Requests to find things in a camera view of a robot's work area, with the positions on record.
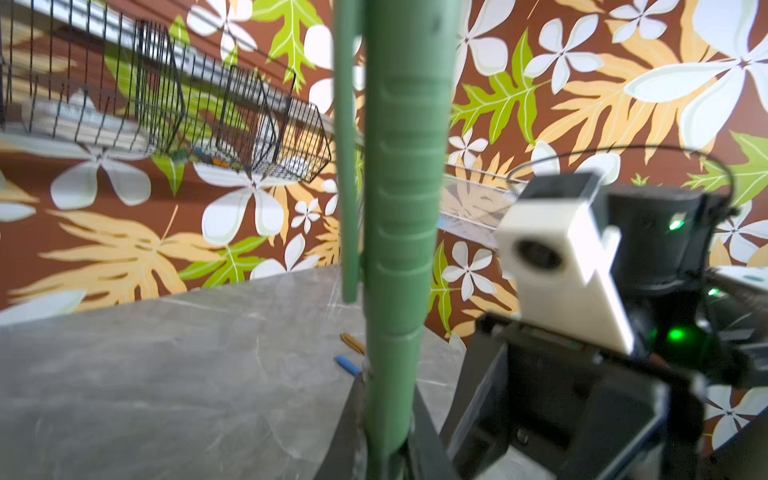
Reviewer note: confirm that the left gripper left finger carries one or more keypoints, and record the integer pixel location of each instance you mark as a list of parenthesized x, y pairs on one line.
[(347, 456)]

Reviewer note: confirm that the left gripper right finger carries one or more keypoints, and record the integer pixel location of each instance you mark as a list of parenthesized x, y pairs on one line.
[(426, 456)]

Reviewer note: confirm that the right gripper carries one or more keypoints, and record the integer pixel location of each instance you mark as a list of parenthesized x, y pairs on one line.
[(581, 413)]

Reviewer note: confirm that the blue pen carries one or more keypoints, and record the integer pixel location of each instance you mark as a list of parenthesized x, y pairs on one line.
[(348, 365)]

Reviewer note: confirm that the brown pen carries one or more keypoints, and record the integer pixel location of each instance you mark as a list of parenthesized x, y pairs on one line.
[(353, 343)]

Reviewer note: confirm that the green pen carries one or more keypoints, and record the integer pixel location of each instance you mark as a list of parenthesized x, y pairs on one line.
[(394, 80)]

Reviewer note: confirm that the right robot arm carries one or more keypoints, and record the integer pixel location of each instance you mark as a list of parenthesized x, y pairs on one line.
[(687, 315)]

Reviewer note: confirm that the white mesh basket right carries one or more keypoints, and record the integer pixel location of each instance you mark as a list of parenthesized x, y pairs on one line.
[(473, 204)]

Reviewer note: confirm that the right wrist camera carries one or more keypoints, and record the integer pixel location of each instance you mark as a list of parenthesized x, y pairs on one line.
[(555, 242)]

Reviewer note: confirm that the black wire basket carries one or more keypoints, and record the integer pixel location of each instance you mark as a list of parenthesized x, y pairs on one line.
[(83, 72)]

